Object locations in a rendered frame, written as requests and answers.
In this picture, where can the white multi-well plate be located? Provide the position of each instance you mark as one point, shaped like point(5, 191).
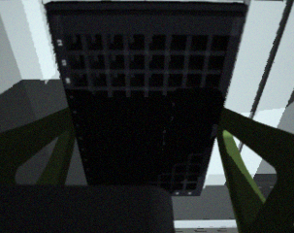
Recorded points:
point(207, 230)

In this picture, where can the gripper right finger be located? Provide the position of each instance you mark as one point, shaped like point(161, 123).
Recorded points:
point(253, 213)

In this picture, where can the grey rectangular plate holder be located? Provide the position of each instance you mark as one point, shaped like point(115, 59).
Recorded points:
point(206, 224)

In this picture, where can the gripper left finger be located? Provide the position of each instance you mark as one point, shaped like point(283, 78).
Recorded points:
point(20, 144)

